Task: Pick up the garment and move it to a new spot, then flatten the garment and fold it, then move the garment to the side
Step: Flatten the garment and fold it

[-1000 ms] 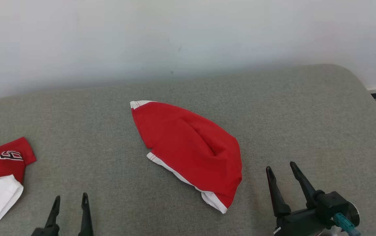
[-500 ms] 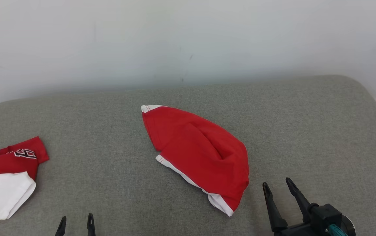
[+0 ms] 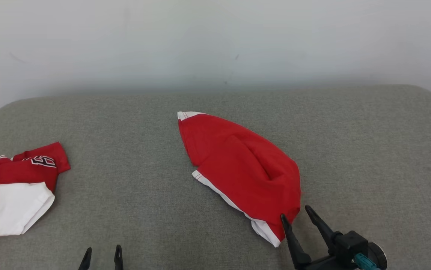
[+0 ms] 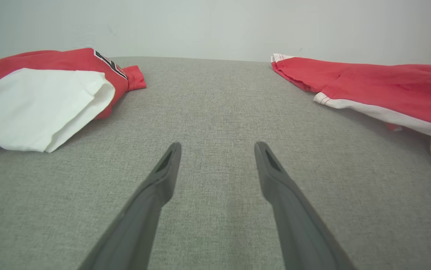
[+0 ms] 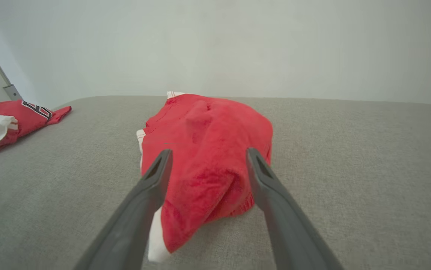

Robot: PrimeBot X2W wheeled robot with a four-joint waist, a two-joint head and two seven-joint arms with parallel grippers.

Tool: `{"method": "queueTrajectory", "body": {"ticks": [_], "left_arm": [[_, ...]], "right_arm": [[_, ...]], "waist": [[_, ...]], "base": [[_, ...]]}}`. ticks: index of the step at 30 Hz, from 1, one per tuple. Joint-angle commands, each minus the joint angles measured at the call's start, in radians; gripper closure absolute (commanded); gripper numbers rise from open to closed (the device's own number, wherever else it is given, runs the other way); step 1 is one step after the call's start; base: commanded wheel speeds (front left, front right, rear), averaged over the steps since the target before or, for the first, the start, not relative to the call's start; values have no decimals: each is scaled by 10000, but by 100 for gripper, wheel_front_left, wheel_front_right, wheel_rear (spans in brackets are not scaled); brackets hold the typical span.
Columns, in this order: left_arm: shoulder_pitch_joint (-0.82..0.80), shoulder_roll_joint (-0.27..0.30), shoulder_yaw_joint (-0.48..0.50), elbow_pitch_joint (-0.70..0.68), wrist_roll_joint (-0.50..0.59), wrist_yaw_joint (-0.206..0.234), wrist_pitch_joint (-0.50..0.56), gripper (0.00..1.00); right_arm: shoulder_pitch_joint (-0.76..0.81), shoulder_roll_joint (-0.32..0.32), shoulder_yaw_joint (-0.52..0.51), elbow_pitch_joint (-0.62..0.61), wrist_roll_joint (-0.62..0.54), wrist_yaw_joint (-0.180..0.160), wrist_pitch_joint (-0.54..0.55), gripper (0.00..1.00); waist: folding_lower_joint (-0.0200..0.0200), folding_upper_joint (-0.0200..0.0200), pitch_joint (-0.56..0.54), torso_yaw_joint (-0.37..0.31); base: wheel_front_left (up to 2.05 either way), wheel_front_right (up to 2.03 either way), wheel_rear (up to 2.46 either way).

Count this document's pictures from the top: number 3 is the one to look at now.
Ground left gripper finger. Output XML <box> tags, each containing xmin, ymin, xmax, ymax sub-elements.
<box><xmin>114</xmin><ymin>244</ymin><xmax>124</xmax><ymax>270</ymax></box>
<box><xmin>78</xmin><ymin>247</ymin><xmax>92</xmax><ymax>270</ymax></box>

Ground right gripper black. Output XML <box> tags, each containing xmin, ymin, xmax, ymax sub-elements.
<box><xmin>280</xmin><ymin>205</ymin><xmax>359</xmax><ymax>270</ymax></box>

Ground red shorts with white trim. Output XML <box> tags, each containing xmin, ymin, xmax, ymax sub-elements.
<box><xmin>177</xmin><ymin>111</ymin><xmax>302</xmax><ymax>248</ymax></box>

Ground red and white basketball jersey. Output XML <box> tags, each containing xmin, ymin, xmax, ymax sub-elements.
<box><xmin>0</xmin><ymin>142</ymin><xmax>71</xmax><ymax>239</ymax></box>

